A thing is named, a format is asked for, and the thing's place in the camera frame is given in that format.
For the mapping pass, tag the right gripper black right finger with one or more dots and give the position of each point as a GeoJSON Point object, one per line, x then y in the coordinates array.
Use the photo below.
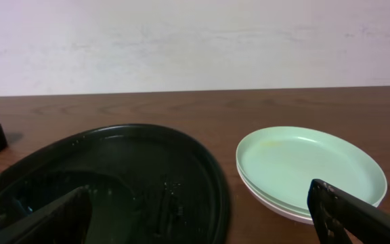
{"type": "Point", "coordinates": [335, 213]}

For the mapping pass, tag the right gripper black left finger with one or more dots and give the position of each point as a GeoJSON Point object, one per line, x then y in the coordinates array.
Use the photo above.
{"type": "Point", "coordinates": [65, 220]}

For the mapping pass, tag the pink round plate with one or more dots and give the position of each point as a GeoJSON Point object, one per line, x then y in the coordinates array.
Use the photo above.
{"type": "Point", "coordinates": [285, 191]}

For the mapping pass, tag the mint green plate with stain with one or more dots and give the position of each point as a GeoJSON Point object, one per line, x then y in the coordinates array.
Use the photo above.
{"type": "Point", "coordinates": [300, 148]}

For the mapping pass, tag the round black serving tray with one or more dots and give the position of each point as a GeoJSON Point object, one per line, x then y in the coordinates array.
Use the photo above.
{"type": "Point", "coordinates": [146, 183]}

